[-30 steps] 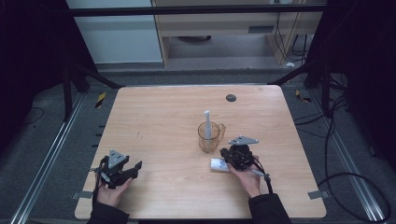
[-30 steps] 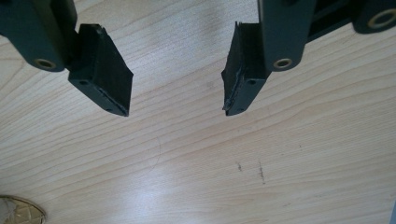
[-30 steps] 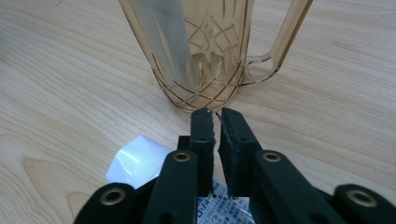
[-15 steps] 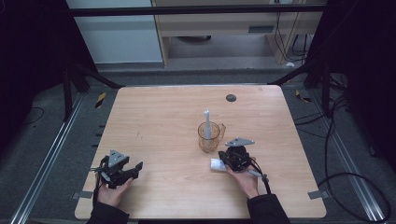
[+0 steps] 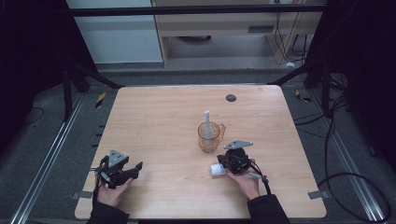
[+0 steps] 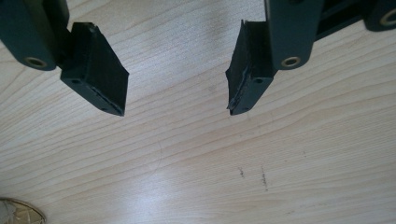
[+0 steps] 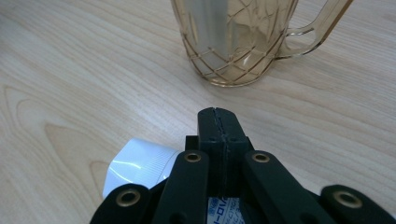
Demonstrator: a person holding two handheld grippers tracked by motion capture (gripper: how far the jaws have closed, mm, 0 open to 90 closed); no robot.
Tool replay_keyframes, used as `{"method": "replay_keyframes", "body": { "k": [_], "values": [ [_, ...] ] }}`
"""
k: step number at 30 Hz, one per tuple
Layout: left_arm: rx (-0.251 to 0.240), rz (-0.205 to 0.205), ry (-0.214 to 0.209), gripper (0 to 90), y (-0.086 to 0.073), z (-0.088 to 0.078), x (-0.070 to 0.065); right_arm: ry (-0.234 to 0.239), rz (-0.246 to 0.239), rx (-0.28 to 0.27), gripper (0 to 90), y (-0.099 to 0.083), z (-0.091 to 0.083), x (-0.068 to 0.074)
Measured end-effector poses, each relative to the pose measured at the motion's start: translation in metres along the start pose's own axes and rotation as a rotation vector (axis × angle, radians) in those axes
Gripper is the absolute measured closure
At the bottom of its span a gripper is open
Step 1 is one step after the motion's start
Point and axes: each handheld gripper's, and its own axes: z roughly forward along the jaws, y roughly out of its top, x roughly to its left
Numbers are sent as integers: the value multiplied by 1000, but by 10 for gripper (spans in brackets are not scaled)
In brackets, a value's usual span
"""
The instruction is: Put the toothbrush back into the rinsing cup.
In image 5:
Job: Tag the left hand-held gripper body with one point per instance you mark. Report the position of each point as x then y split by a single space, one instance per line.
115 169

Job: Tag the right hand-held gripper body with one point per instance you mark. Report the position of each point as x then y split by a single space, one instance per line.
237 158

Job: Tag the transparent amber plastic cup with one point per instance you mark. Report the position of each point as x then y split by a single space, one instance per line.
209 143

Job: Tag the grey electric toothbrush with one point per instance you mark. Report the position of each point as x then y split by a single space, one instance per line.
207 124

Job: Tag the person's left hand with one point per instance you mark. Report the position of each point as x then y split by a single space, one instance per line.
112 194

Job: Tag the person's right hand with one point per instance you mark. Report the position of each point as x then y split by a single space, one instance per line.
246 183

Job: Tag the grey tape strip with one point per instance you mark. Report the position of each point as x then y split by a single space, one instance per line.
318 194
82 195

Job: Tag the grey round table grommet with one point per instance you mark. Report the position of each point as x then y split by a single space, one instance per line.
231 98

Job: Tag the yellow black hazard tape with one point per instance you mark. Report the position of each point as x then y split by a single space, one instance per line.
100 99
302 96

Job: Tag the white cabinet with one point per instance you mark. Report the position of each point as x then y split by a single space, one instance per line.
118 37

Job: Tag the light wooden desk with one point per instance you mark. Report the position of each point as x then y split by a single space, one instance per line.
218 26

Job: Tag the black curtain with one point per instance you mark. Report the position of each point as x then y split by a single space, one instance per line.
367 77
31 62

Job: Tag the aluminium floor rail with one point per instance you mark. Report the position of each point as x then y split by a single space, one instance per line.
351 165
46 158

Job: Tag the black horizontal frame bar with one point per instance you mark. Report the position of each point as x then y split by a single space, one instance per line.
186 11

